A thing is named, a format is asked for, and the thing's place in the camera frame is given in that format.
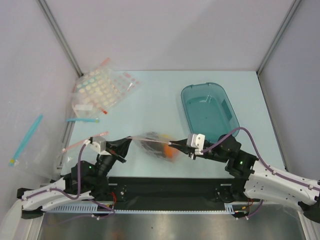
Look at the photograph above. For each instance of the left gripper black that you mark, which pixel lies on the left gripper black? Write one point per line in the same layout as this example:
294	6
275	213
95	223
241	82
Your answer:
119	147

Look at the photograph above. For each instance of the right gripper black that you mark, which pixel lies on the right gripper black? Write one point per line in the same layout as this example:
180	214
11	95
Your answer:
189	149

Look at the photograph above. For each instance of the orange fruit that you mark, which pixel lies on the orange fruit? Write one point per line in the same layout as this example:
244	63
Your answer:
169	152

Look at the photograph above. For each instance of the clear zip bag red dots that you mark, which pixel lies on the clear zip bag red dots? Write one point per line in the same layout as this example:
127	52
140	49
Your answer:
137	138

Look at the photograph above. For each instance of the purple grape bunch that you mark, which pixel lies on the purple grape bunch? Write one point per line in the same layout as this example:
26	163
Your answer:
153	144

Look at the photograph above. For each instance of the teal transparent plastic tray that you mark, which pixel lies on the teal transparent plastic tray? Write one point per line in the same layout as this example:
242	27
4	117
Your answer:
208	110

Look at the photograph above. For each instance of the yellow mango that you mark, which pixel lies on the yellow mango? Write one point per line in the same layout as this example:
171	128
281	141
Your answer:
167	137

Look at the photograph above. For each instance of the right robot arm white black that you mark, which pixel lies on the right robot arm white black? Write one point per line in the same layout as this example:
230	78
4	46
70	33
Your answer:
258	180

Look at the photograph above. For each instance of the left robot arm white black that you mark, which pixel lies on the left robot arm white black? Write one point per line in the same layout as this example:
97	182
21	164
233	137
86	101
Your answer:
87	180

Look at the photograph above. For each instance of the zip bag blue zipper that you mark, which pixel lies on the zip bag blue zipper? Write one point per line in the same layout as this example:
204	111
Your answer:
82	120

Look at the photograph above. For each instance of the zip bag pastel dots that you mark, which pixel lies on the zip bag pastel dots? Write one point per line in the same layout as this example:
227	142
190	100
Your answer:
94	92

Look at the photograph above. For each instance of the zip bag red dots back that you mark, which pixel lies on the zip bag red dots back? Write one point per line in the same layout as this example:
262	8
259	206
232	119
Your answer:
124	84

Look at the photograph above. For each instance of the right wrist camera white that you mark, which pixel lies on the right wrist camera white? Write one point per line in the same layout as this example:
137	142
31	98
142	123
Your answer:
196	143

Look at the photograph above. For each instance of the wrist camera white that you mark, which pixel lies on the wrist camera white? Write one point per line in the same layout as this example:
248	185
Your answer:
196	143
97	144

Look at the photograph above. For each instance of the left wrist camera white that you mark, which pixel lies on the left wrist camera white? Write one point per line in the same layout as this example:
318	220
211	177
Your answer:
97	144

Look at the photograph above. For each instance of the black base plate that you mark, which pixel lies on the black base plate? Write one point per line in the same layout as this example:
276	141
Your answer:
176	193

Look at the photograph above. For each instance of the clear bag teal zipper wall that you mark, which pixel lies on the clear bag teal zipper wall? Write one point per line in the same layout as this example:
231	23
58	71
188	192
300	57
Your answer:
32	154

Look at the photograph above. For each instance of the white slotted cable duct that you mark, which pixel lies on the white slotted cable duct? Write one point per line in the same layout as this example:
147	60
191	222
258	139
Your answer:
92	208

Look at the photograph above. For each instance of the left aluminium frame post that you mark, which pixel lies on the left aluminium frame post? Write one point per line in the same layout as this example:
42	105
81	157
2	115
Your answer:
53	24

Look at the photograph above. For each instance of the aluminium frame post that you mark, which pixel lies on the aluminium frame post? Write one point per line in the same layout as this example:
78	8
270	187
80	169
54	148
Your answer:
293	9
53	24

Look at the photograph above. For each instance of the right aluminium frame post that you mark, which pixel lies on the right aluminium frame post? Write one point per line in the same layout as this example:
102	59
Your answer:
293	9

